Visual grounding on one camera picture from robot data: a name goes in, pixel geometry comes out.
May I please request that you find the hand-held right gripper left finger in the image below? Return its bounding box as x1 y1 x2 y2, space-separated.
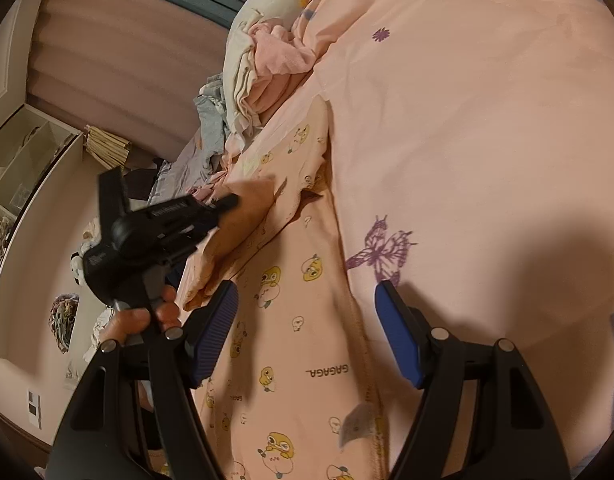
46 280 240 480

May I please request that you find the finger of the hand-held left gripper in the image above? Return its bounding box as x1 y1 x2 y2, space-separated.
206 192 241 213

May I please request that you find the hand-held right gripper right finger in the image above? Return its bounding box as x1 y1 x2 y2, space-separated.
376 281 572 480

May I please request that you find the peach duck-print garment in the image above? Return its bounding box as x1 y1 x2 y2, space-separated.
179 95 393 480

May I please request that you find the person's left hand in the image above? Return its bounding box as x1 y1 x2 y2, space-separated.
103 285 182 348

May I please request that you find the black and white plush toy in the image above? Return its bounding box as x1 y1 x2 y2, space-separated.
70 252 95 286

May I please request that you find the grey cloth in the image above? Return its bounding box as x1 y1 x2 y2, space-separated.
154 72 233 196

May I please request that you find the multicoloured yarn bundle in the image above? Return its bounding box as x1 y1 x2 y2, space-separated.
48 294 80 353

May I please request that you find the white shelf unit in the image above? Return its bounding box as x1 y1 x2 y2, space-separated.
0 102 83 361

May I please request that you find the cream cloth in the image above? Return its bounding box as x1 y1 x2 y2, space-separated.
222 0 308 136

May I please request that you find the pink cloth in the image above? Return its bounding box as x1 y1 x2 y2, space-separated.
247 17 318 126

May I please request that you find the pink curtain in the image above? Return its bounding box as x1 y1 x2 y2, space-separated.
24 0 238 161

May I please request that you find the pink printed bed sheet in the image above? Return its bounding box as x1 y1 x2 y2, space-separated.
222 0 614 471

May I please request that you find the wall outlet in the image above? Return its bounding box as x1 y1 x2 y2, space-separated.
26 390 42 428

